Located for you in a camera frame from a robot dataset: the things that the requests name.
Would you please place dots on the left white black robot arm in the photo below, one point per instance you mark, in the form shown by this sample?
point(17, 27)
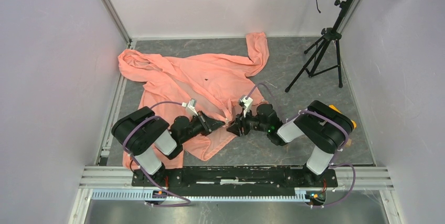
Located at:
point(142, 131)

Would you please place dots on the yellow red toy block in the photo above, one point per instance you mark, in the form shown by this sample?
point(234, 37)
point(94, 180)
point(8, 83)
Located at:
point(352, 122)

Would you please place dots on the black tripod stand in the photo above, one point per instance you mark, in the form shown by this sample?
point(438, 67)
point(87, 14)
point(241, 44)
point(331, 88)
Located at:
point(328, 35)

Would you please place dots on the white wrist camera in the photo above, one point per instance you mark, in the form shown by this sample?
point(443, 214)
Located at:
point(246, 104)
point(190, 107)

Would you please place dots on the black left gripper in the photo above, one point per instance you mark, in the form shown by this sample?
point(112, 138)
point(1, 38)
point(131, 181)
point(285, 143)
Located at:
point(209, 124)

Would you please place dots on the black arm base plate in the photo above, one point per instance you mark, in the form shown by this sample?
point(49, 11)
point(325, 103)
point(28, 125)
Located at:
point(280, 180)

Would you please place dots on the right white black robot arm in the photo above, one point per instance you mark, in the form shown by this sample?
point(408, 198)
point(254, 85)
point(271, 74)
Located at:
point(324, 125)

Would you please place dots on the small wooden cube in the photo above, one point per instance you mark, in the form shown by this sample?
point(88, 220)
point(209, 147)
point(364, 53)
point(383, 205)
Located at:
point(348, 142)

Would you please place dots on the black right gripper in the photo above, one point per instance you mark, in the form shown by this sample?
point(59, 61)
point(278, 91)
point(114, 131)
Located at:
point(241, 120)

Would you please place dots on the salmon pink zip jacket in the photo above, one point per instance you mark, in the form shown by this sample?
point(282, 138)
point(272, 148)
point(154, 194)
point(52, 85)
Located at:
point(215, 81)

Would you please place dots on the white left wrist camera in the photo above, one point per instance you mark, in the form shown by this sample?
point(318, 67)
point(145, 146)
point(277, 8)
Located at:
point(190, 107)

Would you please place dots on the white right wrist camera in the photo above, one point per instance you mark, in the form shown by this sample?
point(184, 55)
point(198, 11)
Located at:
point(246, 104)

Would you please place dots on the slotted white cable duct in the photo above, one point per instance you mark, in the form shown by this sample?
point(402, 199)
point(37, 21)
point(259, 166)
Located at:
point(152, 195)

